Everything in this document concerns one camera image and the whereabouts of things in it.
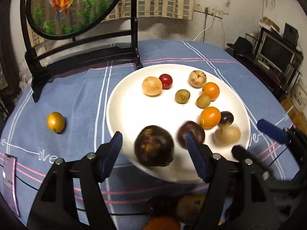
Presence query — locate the dark purple mangosteen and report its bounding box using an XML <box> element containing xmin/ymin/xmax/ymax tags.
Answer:
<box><xmin>177</xmin><ymin>120</ymin><xmax>206</xmax><ymax>150</ymax></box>

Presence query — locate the small dark plum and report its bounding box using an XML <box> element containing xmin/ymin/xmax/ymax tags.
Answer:
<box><xmin>219</xmin><ymin>111</ymin><xmax>234</xmax><ymax>127</ymax></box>

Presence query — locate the small orange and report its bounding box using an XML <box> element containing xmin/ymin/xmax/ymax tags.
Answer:
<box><xmin>201</xmin><ymin>82</ymin><xmax>220</xmax><ymax>101</ymax></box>
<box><xmin>199</xmin><ymin>106</ymin><xmax>221</xmax><ymax>129</ymax></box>

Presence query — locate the dark avocado-like fruit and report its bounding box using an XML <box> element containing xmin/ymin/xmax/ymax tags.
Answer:
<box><xmin>134</xmin><ymin>125</ymin><xmax>174</xmax><ymax>167</ymax></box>

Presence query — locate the green-brown longan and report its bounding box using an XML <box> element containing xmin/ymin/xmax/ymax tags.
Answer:
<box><xmin>175</xmin><ymin>89</ymin><xmax>191</xmax><ymax>104</ymax></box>
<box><xmin>196</xmin><ymin>94</ymin><xmax>211</xmax><ymax>108</ymax></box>

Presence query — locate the large beige pomegranate-like fruit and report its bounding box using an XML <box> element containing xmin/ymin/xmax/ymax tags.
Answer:
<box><xmin>176</xmin><ymin>194</ymin><xmax>206</xmax><ymax>224</ymax></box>

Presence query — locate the yellow-green tomato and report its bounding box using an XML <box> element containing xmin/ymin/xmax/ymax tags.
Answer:
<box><xmin>47</xmin><ymin>112</ymin><xmax>66</xmax><ymax>133</ymax></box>

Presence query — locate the pale yellow fruit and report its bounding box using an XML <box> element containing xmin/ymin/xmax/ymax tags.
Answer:
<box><xmin>142</xmin><ymin>76</ymin><xmax>163</xmax><ymax>96</ymax></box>

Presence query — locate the small beige fruit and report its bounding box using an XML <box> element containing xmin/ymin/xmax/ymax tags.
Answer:
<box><xmin>188</xmin><ymin>70</ymin><xmax>207</xmax><ymax>88</ymax></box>

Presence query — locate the red cherry tomato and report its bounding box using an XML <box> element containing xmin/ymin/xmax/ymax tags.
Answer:
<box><xmin>159</xmin><ymin>74</ymin><xmax>173</xmax><ymax>90</ymax></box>

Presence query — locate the large orange tangerine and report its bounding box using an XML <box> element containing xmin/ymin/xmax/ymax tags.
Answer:
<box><xmin>143</xmin><ymin>217</ymin><xmax>181</xmax><ymax>230</ymax></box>

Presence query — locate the blue striped tablecloth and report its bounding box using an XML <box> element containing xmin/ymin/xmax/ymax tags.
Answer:
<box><xmin>1</xmin><ymin>40</ymin><xmax>292</xmax><ymax>229</ymax></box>

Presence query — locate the white oval plate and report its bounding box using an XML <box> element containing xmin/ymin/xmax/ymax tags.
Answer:
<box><xmin>106</xmin><ymin>63</ymin><xmax>251</xmax><ymax>184</ymax></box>

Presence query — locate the dark media desk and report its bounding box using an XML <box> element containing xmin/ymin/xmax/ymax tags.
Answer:
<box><xmin>233</xmin><ymin>28</ymin><xmax>303</xmax><ymax>100</ymax></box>

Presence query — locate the computer monitor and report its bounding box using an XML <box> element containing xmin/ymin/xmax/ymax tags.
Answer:
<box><xmin>257</xmin><ymin>33</ymin><xmax>295</xmax><ymax>73</ymax></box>

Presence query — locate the black hat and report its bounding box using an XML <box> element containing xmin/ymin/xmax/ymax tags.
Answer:
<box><xmin>226</xmin><ymin>37</ymin><xmax>253</xmax><ymax>57</ymax></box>

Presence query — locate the smartphone on table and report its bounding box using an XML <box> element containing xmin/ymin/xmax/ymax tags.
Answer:
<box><xmin>3</xmin><ymin>154</ymin><xmax>20</xmax><ymax>217</ymax></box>

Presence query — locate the round goldfish screen ornament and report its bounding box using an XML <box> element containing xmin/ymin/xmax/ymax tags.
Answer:
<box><xmin>20</xmin><ymin>0</ymin><xmax>143</xmax><ymax>102</ymax></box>

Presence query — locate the checked beige curtain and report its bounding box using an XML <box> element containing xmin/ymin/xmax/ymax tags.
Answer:
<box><xmin>27</xmin><ymin>0</ymin><xmax>195</xmax><ymax>36</ymax></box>

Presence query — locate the white power cable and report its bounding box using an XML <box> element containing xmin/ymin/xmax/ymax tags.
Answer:
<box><xmin>192</xmin><ymin>14</ymin><xmax>215</xmax><ymax>42</ymax></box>

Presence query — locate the white wall power strip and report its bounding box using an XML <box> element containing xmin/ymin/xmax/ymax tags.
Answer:
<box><xmin>194</xmin><ymin>3</ymin><xmax>224</xmax><ymax>19</ymax></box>

